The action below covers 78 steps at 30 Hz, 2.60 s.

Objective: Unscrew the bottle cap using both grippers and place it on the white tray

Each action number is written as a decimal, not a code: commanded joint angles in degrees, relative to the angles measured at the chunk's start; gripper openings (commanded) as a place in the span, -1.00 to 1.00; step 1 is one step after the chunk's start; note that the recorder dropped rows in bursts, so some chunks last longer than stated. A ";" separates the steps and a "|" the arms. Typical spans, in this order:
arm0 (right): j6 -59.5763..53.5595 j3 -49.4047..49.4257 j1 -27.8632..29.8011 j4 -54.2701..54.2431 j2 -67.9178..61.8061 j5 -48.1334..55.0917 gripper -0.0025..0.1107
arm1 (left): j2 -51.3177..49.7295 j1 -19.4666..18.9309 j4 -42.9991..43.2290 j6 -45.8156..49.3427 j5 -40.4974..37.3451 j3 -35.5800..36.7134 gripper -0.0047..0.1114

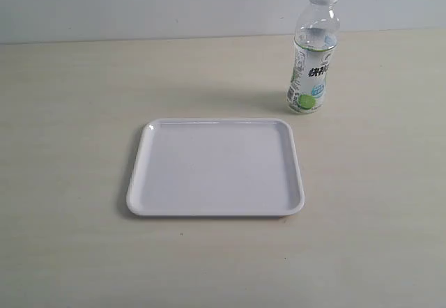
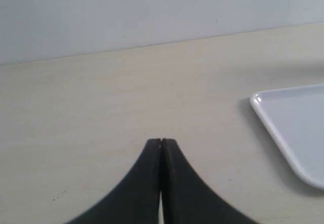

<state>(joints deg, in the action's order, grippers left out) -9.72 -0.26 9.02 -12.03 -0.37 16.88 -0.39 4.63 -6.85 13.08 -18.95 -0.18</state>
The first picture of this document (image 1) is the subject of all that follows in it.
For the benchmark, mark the clear plastic drink bottle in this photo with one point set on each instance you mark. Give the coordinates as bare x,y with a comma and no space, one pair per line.
315,41

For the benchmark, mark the white plastic tray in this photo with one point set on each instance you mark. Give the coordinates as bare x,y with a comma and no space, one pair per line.
216,167

